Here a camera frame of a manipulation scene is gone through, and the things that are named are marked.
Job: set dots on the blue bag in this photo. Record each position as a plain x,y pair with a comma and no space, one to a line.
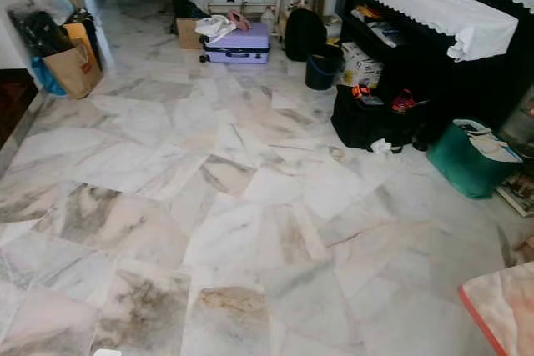
46,79

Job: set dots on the brown paper bag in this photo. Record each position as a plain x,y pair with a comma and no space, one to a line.
73,71

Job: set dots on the black flat bag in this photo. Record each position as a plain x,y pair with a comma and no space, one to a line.
42,32

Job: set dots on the brown cardboard box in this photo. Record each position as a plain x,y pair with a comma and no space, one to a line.
188,33

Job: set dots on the white crumpled cloth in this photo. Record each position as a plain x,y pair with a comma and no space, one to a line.
214,27

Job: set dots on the purple suitcase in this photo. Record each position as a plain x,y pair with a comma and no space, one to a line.
242,43

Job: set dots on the black backpack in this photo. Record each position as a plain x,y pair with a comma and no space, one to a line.
304,33

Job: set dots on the black bucket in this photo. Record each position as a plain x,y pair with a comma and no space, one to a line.
322,72

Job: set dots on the black duffel bag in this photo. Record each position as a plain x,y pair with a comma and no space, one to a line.
367,120

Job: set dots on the white cardboard box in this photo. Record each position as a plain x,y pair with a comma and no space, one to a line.
360,64

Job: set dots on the crumpled white paper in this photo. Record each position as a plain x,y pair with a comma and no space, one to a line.
381,146

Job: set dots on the green storage bag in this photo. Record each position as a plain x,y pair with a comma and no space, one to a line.
459,162

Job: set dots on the white lace cloth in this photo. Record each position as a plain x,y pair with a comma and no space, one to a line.
442,10

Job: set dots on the black shelf unit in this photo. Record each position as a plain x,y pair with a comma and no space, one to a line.
467,81

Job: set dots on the stack of magazines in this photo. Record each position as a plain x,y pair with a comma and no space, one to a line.
519,193

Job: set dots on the marble-top red-edged folding table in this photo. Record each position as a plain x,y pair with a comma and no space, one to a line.
505,306

